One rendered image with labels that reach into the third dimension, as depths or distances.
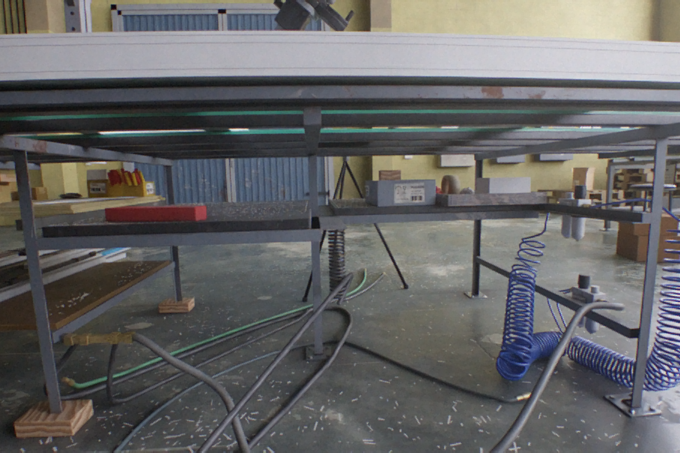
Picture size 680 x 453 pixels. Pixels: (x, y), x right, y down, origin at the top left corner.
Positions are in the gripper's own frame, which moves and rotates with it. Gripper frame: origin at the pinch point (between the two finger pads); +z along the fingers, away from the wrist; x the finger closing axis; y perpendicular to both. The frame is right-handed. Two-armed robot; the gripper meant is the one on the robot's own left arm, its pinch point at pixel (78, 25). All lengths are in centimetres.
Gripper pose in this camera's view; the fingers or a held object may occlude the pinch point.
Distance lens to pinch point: 77.2
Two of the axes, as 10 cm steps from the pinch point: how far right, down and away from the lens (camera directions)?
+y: -10.0, 0.3, -0.8
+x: 0.9, 1.3, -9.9
